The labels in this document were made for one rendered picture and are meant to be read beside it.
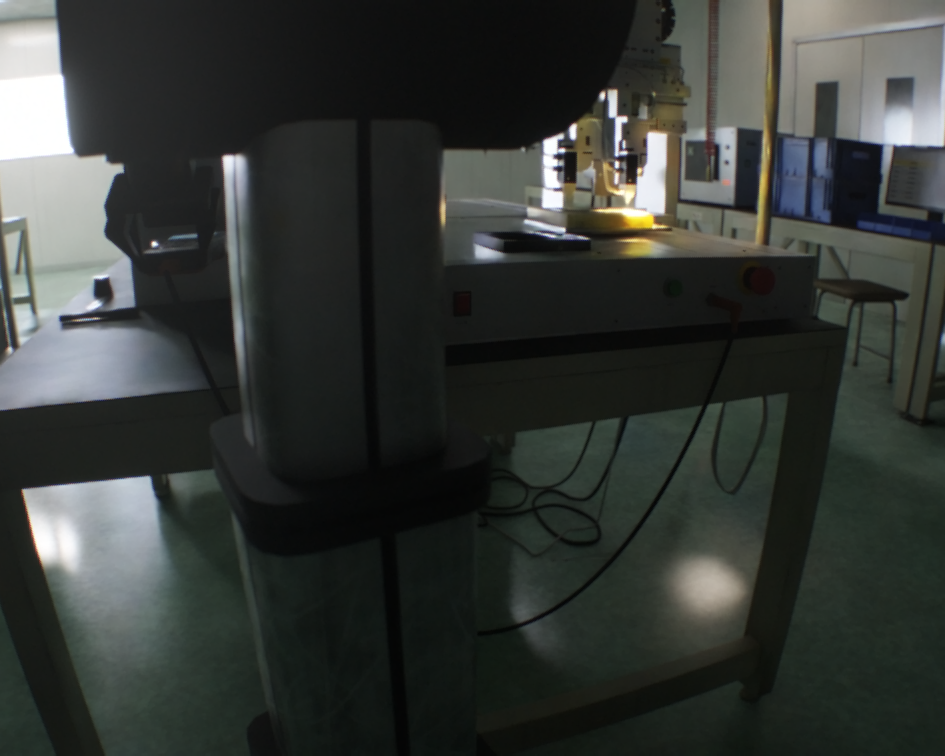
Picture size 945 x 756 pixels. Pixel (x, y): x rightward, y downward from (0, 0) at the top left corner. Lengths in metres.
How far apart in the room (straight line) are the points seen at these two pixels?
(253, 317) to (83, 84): 0.11
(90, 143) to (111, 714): 1.34
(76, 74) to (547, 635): 1.47
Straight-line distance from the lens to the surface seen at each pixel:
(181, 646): 1.64
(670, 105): 1.33
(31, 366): 0.97
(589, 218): 1.15
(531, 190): 6.45
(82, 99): 0.24
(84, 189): 8.37
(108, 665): 1.64
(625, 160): 1.23
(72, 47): 0.23
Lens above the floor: 0.98
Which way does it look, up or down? 17 degrees down
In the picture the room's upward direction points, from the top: straight up
